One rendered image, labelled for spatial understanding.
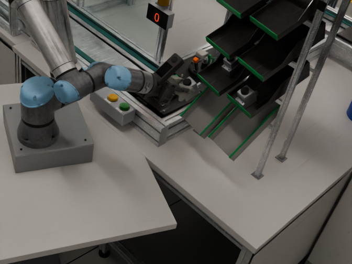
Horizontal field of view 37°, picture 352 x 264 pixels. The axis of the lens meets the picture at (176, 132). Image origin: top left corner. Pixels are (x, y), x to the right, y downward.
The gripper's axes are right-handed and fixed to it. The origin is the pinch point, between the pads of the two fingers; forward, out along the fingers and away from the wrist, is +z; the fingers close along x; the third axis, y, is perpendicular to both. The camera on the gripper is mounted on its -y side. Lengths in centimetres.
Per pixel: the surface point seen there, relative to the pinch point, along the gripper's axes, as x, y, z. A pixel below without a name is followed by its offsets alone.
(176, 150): -3.0, 31.9, 19.1
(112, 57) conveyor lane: -64, 25, 21
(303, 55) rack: 23.7, -29.8, 14.9
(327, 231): 41, 44, 100
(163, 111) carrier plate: -16.0, 21.8, 14.7
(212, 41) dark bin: -4.7, -16.2, 5.4
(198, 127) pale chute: 0.9, 17.0, 17.7
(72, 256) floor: -30, 122, 27
